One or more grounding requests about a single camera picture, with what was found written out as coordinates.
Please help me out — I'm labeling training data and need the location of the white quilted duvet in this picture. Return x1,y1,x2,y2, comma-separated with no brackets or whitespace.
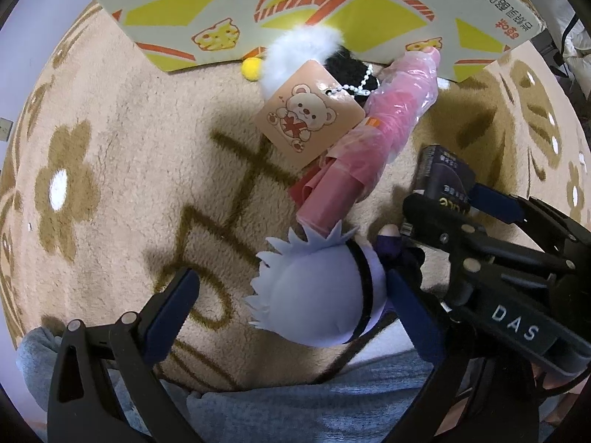
561,23,591,71

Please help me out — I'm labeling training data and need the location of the person's grey clothing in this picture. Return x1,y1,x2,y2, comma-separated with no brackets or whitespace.
16,327,591,443

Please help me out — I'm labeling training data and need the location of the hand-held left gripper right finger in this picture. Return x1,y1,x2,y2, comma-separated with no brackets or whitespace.
383,268,541,443

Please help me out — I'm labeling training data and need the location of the bear print paper tag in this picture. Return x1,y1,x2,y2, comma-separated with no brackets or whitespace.
254,60,365,168

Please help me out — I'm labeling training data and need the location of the pink plastic-wrapped packet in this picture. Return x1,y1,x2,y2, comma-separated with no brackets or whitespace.
290,47,441,236

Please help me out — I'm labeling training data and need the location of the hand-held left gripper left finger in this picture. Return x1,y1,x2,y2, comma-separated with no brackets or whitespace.
46,268,204,443

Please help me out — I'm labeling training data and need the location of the small yellow pompom ball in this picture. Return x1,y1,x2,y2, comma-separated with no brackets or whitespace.
241,58,264,82

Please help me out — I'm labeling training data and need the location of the white-haired plush doll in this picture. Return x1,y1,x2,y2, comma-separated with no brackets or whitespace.
245,220,426,348

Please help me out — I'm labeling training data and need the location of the black plush with bead chain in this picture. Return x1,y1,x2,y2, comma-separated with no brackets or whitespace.
323,46,385,99

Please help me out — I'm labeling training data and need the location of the small dark box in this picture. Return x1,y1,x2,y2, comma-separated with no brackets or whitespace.
414,144,476,208

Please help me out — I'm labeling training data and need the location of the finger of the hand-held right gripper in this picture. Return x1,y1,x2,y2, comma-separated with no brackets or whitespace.
472,183,591,264
403,193,579,282

